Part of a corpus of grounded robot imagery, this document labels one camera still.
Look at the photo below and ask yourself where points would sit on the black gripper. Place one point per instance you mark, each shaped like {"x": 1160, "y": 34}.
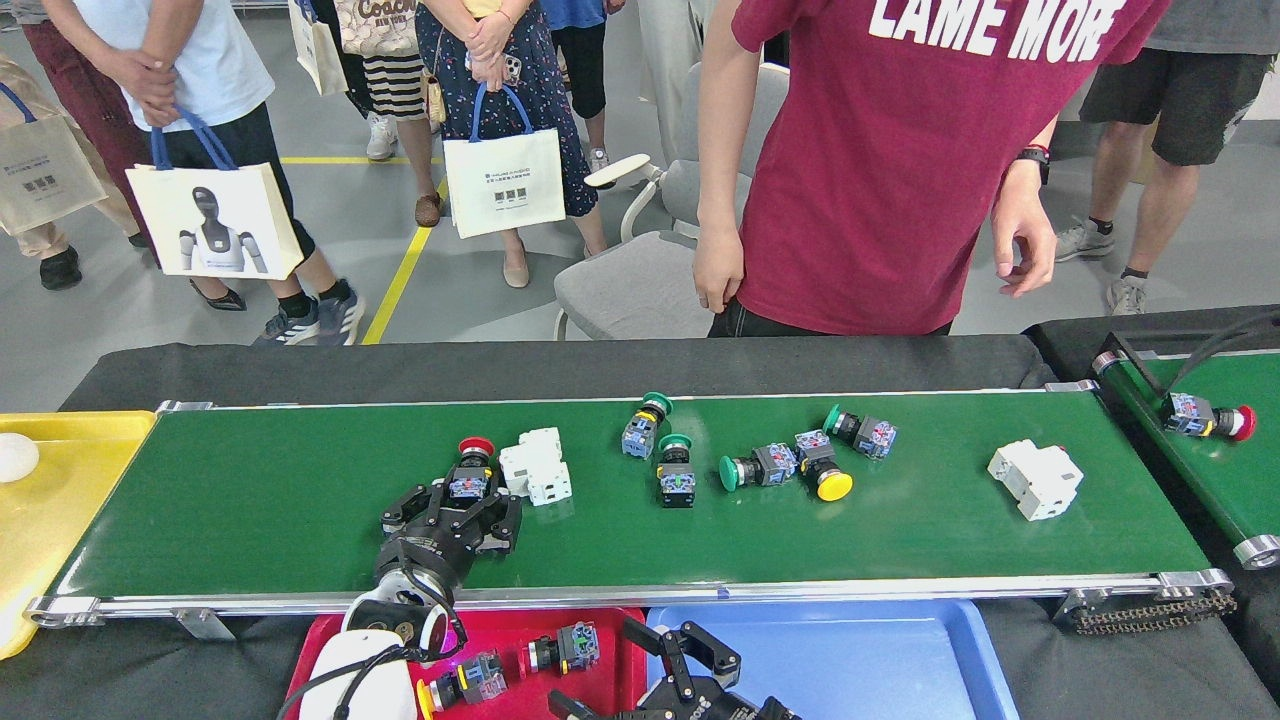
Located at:
{"x": 430, "y": 558}
{"x": 715, "y": 705}

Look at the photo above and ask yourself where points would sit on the red push button switch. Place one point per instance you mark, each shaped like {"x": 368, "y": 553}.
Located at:
{"x": 475, "y": 447}

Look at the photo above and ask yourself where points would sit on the black push button switch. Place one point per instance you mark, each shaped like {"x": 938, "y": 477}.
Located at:
{"x": 578, "y": 645}

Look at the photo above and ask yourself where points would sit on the white circuit breaker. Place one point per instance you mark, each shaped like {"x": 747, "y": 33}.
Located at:
{"x": 537, "y": 468}
{"x": 1035, "y": 480}

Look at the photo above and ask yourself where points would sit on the yellow push button switch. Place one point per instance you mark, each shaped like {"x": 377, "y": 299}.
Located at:
{"x": 834, "y": 486}
{"x": 480, "y": 677}

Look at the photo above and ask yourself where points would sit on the green push button switch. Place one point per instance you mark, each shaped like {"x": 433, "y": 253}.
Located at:
{"x": 677, "y": 485}
{"x": 875, "y": 437}
{"x": 775, "y": 463}
{"x": 640, "y": 437}

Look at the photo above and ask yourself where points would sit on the red mushroom button switch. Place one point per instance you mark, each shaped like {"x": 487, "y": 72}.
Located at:
{"x": 1190, "y": 415}

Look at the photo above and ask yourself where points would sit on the person's left forearm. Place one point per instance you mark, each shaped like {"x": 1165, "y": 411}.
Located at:
{"x": 1038, "y": 135}

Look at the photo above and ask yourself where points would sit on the person's right forearm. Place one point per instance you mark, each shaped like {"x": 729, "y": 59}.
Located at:
{"x": 722, "y": 170}

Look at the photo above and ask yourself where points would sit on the beige printed shoulder bag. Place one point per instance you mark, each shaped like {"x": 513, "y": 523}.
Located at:
{"x": 375, "y": 28}

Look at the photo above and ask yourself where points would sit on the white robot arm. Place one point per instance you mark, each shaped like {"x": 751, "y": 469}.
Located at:
{"x": 360, "y": 685}

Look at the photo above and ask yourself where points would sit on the red plastic tray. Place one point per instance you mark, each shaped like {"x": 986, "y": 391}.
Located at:
{"x": 510, "y": 628}

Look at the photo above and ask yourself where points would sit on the blue plastic tray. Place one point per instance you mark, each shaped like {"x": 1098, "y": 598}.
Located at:
{"x": 880, "y": 660}

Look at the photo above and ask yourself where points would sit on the long green conveyor belt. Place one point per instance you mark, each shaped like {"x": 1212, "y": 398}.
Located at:
{"x": 900, "y": 540}

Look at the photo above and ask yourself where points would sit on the yellow plastic tray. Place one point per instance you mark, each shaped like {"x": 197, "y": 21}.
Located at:
{"x": 60, "y": 540}

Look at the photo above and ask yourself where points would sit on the short green conveyor belt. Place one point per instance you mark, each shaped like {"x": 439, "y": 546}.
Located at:
{"x": 1220, "y": 480}

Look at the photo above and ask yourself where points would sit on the person's right hand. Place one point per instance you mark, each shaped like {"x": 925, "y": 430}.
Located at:
{"x": 718, "y": 265}

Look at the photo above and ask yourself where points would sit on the person's left hand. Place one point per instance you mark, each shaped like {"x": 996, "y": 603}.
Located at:
{"x": 1030, "y": 225}

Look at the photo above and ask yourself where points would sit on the grey office chair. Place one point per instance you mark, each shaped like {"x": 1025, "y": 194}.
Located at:
{"x": 625, "y": 285}

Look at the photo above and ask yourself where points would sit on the robot print tote bag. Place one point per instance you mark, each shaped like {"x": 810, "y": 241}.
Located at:
{"x": 215, "y": 225}
{"x": 320, "y": 50}

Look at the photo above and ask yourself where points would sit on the person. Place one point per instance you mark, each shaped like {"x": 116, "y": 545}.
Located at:
{"x": 900, "y": 180}
{"x": 665, "y": 60}
{"x": 200, "y": 50}
{"x": 40, "y": 240}
{"x": 382, "y": 140}
{"x": 1180, "y": 100}
{"x": 585, "y": 60}
{"x": 395, "y": 90}
{"x": 540, "y": 60}
{"x": 55, "y": 100}

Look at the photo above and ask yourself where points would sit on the small tan handbag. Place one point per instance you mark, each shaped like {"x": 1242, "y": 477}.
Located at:
{"x": 434, "y": 100}

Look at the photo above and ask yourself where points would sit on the white ball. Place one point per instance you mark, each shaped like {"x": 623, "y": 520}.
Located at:
{"x": 15, "y": 458}

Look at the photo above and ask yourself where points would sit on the smartphone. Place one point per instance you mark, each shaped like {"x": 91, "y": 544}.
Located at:
{"x": 512, "y": 68}

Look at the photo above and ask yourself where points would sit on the black wrist watch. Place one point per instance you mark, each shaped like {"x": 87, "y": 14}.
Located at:
{"x": 1035, "y": 158}

